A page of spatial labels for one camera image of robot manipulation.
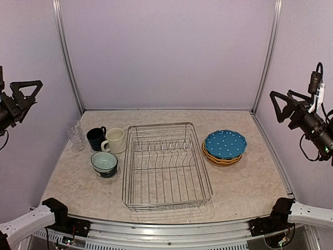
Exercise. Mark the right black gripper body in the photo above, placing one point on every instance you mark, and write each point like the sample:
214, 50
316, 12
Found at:
297, 121

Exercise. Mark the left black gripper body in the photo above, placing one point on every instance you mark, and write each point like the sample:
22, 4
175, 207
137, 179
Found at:
13, 112

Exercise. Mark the clear glass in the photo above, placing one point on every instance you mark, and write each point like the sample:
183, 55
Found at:
73, 129
77, 138

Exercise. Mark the blue polka dot plate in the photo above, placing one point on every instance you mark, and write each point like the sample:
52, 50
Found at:
225, 144

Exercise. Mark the dark blue mug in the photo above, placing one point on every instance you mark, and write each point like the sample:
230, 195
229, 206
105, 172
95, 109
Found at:
95, 137

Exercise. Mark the yellow polka dot plate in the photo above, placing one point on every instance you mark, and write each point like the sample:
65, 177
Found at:
206, 152
223, 160

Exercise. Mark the light striped rice bowl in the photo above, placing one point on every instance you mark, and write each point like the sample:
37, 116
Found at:
103, 156

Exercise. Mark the white ceramic mug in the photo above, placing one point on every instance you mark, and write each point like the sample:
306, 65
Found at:
115, 141

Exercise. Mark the dark blue white bowl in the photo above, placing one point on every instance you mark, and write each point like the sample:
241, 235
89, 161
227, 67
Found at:
108, 173

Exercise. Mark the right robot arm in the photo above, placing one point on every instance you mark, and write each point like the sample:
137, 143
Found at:
321, 137

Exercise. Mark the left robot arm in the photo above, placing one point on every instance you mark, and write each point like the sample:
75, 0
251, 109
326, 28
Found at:
51, 212

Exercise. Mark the bird pattern ceramic plate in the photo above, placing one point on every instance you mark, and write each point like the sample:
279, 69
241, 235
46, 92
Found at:
222, 164

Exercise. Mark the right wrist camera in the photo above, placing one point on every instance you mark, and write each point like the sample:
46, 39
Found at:
316, 88

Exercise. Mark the back wall aluminium rail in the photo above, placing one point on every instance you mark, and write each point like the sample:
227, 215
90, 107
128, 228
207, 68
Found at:
177, 109

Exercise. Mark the left corner aluminium post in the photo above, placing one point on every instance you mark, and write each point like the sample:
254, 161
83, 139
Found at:
56, 4

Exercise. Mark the corner aluminium post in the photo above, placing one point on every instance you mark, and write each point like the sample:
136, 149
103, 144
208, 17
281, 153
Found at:
56, 4
269, 55

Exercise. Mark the right corner aluminium post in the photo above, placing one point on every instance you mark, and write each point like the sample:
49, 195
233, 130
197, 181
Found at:
269, 55

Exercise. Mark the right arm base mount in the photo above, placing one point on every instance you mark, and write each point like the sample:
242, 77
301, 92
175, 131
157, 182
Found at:
269, 224

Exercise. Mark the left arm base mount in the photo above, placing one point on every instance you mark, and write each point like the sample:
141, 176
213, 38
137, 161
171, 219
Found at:
73, 226

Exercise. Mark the metal wire dish rack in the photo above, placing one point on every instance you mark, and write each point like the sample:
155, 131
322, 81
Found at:
164, 168

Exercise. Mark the aluminium front frame rail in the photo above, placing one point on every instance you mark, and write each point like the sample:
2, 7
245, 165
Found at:
106, 234

